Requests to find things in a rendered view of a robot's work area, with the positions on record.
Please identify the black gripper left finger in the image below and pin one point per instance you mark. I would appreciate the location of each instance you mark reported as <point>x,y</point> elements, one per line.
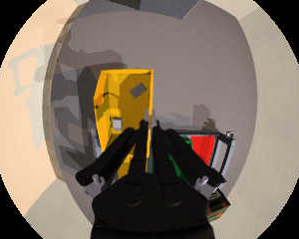
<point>95,177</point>

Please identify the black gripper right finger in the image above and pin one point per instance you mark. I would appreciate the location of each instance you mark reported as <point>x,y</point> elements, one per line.
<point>201,177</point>

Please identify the green bin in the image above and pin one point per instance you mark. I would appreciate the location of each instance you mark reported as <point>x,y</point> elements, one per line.
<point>178,172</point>

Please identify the yellow bin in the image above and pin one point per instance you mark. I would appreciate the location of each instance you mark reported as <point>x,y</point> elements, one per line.
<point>113,99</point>

